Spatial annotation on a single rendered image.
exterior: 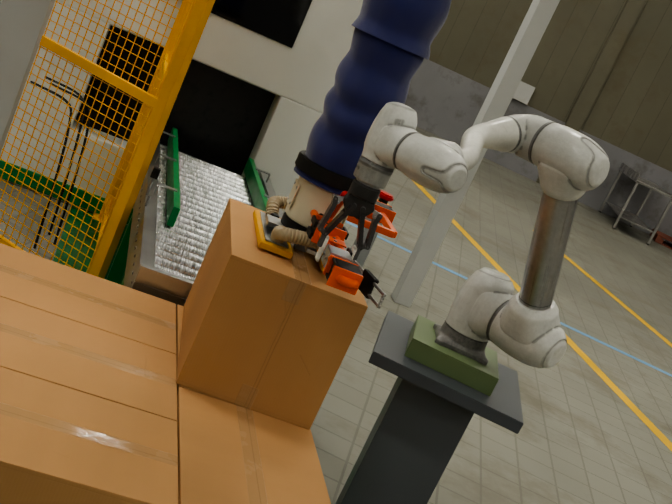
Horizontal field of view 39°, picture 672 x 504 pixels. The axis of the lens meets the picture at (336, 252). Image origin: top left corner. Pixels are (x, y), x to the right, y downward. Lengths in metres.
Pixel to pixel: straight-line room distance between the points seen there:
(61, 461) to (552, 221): 1.46
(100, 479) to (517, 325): 1.36
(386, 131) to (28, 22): 1.81
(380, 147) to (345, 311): 0.51
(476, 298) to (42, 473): 1.50
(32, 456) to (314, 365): 0.86
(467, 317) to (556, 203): 0.53
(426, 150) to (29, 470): 1.11
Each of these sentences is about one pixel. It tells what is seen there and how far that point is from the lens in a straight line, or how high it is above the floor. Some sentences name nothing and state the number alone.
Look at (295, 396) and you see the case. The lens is 2.69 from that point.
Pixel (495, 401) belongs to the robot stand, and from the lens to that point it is 3.03.
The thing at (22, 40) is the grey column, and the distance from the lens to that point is 3.78.
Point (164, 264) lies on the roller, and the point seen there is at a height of 0.54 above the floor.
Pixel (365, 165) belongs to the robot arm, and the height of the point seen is 1.32.
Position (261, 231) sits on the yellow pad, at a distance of 2.76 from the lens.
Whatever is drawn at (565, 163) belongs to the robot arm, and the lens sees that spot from 2.65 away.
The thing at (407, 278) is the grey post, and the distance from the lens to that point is 6.44.
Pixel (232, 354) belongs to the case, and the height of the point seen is 0.68.
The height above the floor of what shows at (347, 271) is 1.10.
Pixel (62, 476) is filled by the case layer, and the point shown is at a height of 0.54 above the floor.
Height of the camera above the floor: 1.65
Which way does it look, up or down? 14 degrees down
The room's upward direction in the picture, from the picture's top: 25 degrees clockwise
